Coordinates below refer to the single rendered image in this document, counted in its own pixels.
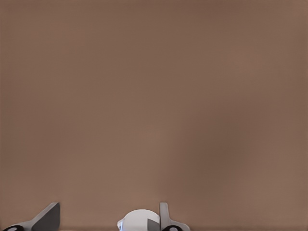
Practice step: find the white rounded cup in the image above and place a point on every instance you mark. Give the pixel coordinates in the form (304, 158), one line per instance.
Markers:
(136, 220)

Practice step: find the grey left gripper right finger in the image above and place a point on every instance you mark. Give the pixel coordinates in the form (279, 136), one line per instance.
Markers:
(164, 216)

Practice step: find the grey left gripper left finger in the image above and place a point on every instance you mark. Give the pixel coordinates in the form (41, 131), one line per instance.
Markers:
(45, 217)

